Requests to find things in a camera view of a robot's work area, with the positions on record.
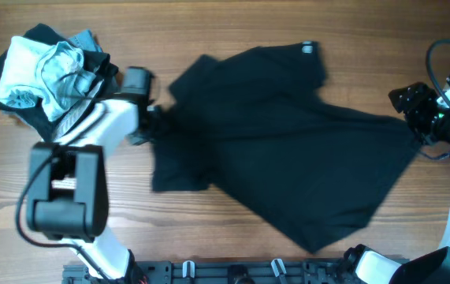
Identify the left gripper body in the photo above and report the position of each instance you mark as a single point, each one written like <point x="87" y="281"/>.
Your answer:
<point x="156" y="128"/>

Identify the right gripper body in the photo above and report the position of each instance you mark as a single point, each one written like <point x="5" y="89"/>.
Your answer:
<point x="429" y="119"/>

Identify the dark teal t-shirt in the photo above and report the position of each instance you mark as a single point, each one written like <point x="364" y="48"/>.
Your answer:
<point x="254" y="126"/>

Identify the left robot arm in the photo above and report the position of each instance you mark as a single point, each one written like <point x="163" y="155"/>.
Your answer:
<point x="65" y="203"/>

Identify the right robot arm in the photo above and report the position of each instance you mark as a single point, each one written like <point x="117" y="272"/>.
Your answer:
<point x="372" y="267"/>

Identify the grey blue garment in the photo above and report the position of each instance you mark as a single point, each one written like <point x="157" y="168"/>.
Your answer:
<point x="85" y="41"/>

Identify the black garment in pile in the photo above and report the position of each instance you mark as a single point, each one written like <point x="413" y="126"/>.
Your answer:
<point x="97" y="62"/>

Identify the light blue garment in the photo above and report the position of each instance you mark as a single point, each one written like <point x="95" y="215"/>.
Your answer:
<point x="53" y="75"/>

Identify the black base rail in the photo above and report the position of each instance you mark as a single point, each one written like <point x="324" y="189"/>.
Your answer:
<point x="309" y="271"/>

